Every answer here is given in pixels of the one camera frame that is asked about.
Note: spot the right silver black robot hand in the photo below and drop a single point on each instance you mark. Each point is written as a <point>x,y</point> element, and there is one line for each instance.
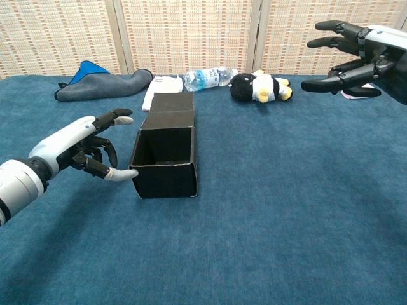
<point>388,63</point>

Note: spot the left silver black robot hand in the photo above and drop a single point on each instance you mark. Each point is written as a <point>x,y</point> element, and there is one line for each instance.
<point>63,143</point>

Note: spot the black cardboard box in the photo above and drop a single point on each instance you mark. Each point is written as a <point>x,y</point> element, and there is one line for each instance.
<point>165,184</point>

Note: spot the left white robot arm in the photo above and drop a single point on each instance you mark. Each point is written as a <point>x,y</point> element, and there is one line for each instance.
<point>19,187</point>

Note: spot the blue cloth-covered table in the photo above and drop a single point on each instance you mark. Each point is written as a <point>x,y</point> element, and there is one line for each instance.
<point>270,206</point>

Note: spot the pink tissue pack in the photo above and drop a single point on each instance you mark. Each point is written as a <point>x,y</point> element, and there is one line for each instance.
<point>346,95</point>

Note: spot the grey and blue cloth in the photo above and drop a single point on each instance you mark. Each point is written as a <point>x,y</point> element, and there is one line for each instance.
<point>105,87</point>

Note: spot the woven bamboo screen panel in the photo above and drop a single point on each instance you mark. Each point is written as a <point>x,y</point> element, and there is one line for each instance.
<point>184,31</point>
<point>57,35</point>
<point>286,31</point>

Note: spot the white paper packet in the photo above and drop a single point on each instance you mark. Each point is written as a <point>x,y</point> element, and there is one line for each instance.
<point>165,84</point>

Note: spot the black white penguin plush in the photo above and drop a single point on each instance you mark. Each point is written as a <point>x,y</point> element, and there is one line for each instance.
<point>245,87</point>

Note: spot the clear plastic water bottle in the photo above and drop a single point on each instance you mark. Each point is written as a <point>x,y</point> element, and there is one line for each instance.
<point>206,79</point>

